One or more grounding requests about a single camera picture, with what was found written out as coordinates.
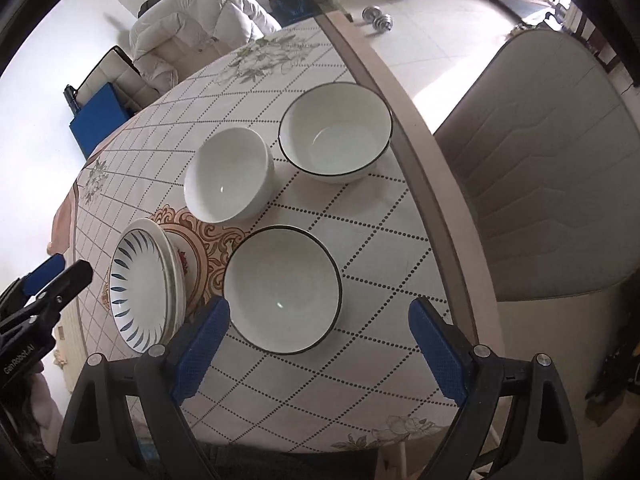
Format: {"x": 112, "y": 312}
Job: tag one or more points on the chrome dumbbell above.
{"x": 378, "y": 19}

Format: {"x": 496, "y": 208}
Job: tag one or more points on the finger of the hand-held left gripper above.
{"x": 70, "y": 282}
{"x": 42, "y": 274}

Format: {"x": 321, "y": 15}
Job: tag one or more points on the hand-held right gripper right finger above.
{"x": 440, "y": 355}

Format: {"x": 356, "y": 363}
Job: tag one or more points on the white down jacket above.
{"x": 200, "y": 5}

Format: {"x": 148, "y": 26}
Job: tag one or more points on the beige folding lounger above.
{"x": 107, "y": 67}

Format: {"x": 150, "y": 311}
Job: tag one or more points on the black-rimmed bowl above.
{"x": 335, "y": 130}
{"x": 282, "y": 290}

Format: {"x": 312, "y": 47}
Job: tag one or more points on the plain white plate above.
{"x": 169, "y": 270}

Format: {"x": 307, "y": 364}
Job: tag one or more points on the black and blue bench pad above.
{"x": 295, "y": 5}

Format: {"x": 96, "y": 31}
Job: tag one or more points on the person's left forearm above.
{"x": 39, "y": 405}

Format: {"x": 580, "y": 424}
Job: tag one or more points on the treadmill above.
{"x": 525, "y": 7}

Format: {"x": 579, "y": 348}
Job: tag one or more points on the table with patterned cloth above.
{"x": 350, "y": 260}

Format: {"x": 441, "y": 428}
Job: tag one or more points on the grey upholstered chair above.
{"x": 540, "y": 170}

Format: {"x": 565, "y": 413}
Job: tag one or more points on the blue striped plate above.
{"x": 140, "y": 290}

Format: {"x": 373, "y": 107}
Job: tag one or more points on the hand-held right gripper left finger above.
{"x": 200, "y": 355}

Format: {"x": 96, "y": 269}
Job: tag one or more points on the beige padded chair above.
{"x": 187, "y": 55}

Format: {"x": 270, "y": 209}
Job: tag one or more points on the plain white bowl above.
{"x": 227, "y": 180}

